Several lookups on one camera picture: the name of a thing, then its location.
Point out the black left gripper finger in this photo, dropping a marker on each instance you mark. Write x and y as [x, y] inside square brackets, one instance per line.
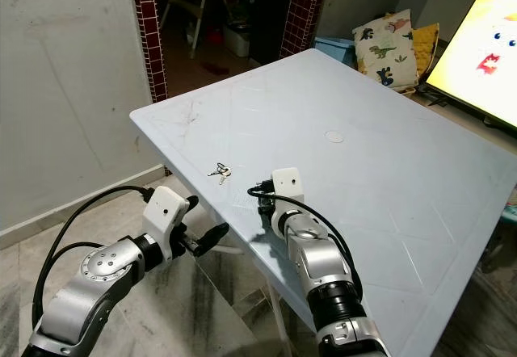
[193, 203]
[214, 235]

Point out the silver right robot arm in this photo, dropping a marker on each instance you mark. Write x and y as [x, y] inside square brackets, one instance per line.
[323, 276]

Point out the silver key bunch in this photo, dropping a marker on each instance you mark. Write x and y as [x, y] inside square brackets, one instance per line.
[220, 172]

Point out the pale blue plastic table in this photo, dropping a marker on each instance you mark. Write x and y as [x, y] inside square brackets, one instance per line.
[371, 179]

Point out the white table leg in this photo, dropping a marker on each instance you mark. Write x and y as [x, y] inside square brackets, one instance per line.
[279, 325]

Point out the white plastic bin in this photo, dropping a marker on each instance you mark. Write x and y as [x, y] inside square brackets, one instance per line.
[237, 40]

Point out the light blue plastic box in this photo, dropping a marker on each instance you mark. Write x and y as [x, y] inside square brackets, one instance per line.
[335, 48]

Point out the maroon tiled door pillar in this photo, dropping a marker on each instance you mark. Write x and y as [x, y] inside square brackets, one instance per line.
[303, 10]
[149, 34]

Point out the white dinosaur print pillow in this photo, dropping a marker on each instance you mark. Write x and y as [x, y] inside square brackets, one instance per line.
[386, 50]

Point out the yellow patterned pillow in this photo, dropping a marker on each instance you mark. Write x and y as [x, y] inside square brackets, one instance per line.
[426, 50]

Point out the flat screen television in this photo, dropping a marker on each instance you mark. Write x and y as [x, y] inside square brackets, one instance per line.
[481, 50]

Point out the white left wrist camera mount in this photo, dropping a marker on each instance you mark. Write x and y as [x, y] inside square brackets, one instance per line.
[166, 212]

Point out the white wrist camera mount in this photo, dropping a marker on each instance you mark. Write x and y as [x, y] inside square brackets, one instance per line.
[166, 212]
[288, 184]

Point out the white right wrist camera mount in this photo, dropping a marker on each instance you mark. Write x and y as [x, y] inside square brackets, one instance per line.
[288, 184]

